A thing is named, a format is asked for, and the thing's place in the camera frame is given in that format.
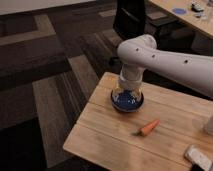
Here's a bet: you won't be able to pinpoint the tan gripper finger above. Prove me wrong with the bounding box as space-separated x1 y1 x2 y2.
134 90 143 102
112 87 121 102

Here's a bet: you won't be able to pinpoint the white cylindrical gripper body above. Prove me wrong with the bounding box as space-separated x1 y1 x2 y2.
118 65 144 94

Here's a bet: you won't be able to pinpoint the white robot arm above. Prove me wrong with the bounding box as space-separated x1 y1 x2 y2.
117 34 213 99

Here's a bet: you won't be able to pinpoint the dark blue ceramic bowl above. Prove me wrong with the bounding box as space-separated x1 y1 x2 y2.
111 90 144 113

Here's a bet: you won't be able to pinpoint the orange carrot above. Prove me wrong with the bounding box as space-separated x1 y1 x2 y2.
134 119 160 137

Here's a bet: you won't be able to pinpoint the black office chair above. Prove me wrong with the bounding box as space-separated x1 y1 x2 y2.
113 0 176 43

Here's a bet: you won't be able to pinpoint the blue round disc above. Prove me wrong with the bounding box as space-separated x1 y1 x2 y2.
172 8 187 15

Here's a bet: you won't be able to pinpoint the wooden desk in background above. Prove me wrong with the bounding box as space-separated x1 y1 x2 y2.
148 0 213 39

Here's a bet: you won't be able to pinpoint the small objects on desk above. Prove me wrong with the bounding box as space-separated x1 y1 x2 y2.
190 1 204 18

